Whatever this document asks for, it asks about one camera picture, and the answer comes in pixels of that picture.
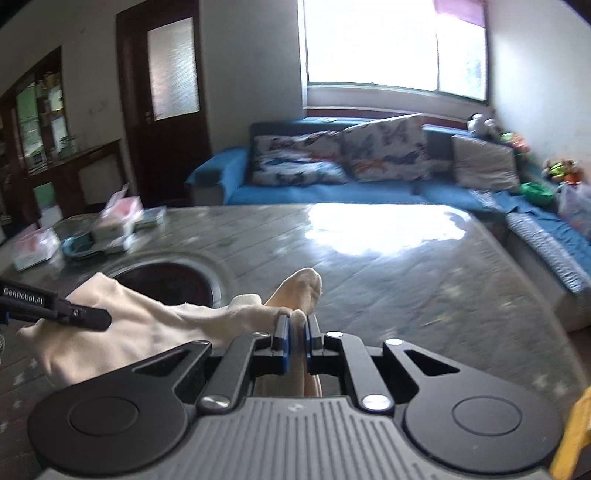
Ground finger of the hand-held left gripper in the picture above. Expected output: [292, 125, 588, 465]
[58, 300, 112, 331]

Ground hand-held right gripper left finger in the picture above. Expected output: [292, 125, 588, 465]
[134, 314, 293, 414]

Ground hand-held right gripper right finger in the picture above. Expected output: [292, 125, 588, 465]
[305, 315, 462, 411]

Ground cream sweatshirt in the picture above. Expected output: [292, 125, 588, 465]
[16, 268, 324, 398]

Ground pink white tissue pack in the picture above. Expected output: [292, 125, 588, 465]
[13, 228, 61, 271]

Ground blue black wrist device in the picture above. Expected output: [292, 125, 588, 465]
[62, 233, 100, 261]

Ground white box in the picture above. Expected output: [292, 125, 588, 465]
[92, 217, 137, 254]

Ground clear container with green contents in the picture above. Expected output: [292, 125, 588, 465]
[135, 206, 167, 229]

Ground dark wooden cabinet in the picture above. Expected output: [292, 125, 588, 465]
[0, 46, 125, 232]

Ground blue sofa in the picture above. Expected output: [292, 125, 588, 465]
[185, 117, 591, 296]

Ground dark wooden door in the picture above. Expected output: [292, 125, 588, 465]
[115, 0, 213, 208]

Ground wide butterfly print pillow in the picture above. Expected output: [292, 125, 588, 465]
[252, 131, 349, 186]

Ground square butterfly print pillow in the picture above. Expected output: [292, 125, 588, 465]
[342, 113, 435, 182]

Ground grey pillow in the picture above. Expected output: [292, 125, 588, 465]
[451, 135, 520, 192]

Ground yellow object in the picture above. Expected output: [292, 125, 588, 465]
[549, 385, 591, 480]

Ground green plastic basin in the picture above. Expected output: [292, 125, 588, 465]
[521, 182, 555, 206]

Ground panda plush toy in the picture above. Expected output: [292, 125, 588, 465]
[466, 113, 499, 139]

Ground green pink toy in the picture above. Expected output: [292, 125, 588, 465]
[501, 131, 527, 153]

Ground clear plastic storage box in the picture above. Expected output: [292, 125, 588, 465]
[558, 182, 591, 227]

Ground window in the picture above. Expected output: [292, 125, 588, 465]
[302, 0, 490, 102]

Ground colourful plush toys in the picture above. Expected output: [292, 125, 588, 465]
[542, 159, 583, 183]

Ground purple roller blind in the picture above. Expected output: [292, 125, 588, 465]
[434, 0, 488, 26]

